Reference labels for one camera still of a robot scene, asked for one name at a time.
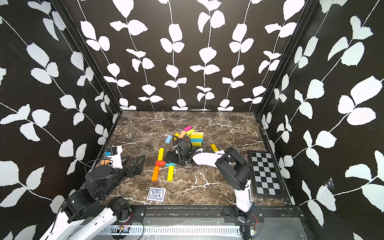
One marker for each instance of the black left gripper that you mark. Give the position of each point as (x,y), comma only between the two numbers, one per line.
(138,169)

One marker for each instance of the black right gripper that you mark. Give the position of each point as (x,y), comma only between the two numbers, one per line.
(168,155)

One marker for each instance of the orange block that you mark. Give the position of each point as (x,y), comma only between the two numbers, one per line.
(155,173)

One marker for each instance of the natural wood short block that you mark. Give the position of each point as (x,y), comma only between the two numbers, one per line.
(182,134)

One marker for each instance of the red block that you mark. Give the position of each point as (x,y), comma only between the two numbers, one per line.
(160,163)

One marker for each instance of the yellow plank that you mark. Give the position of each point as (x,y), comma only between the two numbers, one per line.
(170,175)
(214,148)

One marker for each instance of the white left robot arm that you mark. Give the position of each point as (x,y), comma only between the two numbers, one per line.
(100,182)

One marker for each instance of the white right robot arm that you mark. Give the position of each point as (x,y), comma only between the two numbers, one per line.
(232,165)

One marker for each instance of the yellow-green long block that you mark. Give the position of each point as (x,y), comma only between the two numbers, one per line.
(197,144)

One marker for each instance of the amber yellow long block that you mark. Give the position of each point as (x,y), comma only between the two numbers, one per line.
(196,136)

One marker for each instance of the light blue block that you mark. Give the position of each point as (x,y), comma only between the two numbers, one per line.
(168,140)

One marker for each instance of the lime green short block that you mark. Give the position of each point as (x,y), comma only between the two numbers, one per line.
(190,132)

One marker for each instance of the magenta block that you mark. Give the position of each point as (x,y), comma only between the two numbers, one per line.
(188,128)

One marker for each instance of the blue playing card box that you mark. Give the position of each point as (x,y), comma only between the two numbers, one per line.
(156,194)

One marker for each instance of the orange plush toy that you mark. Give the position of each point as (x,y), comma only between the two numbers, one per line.
(104,162)

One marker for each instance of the black white checkerboard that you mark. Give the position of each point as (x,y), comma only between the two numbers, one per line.
(266,181)

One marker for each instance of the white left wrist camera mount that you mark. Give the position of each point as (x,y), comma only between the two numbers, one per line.
(114,155)

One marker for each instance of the black metal base rail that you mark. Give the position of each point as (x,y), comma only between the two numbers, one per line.
(186,214)

